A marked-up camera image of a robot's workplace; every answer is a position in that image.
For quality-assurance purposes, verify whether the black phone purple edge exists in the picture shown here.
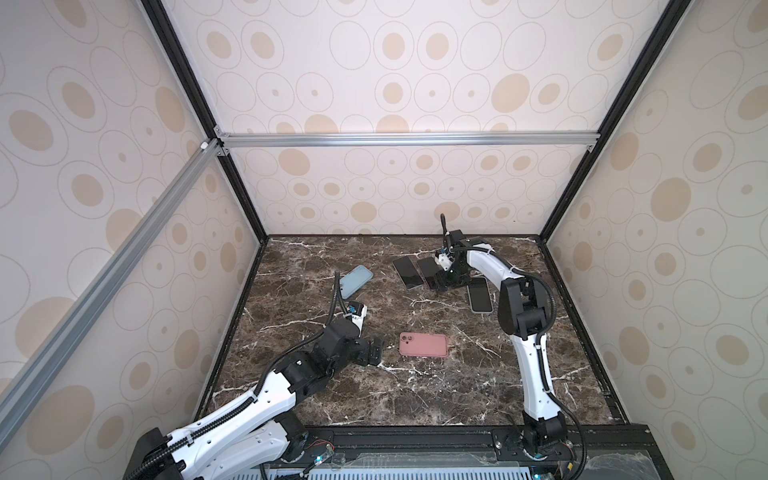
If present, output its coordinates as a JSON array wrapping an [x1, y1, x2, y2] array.
[[417, 257, 441, 290]]

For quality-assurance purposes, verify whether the light blue case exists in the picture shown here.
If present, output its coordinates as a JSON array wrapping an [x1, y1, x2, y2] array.
[[339, 265, 373, 300], [466, 275, 494, 314]]

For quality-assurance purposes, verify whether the pink phone case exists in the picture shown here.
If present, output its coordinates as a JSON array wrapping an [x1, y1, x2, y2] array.
[[399, 332, 449, 358]]

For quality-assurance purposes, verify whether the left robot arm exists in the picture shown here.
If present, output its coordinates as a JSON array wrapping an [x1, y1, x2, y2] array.
[[124, 318, 383, 479]]

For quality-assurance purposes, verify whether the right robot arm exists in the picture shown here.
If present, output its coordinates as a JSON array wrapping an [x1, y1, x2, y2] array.
[[433, 230, 575, 459]]

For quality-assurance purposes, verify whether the black phone grey edge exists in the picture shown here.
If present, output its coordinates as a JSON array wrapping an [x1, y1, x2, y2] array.
[[393, 256, 424, 290]]

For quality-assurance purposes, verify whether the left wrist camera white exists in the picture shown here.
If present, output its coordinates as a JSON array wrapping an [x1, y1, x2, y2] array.
[[345, 301, 367, 332]]

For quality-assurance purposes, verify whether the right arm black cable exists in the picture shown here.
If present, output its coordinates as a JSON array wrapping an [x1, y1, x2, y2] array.
[[439, 213, 588, 480]]

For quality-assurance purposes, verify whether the horizontal aluminium rail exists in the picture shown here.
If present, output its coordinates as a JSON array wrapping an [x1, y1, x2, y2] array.
[[218, 130, 600, 149]]

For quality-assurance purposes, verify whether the black base frame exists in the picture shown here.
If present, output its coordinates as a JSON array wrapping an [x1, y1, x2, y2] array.
[[159, 423, 672, 479]]

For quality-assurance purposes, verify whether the left slanted aluminium rail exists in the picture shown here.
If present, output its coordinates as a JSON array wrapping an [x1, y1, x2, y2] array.
[[1, 138, 222, 449]]

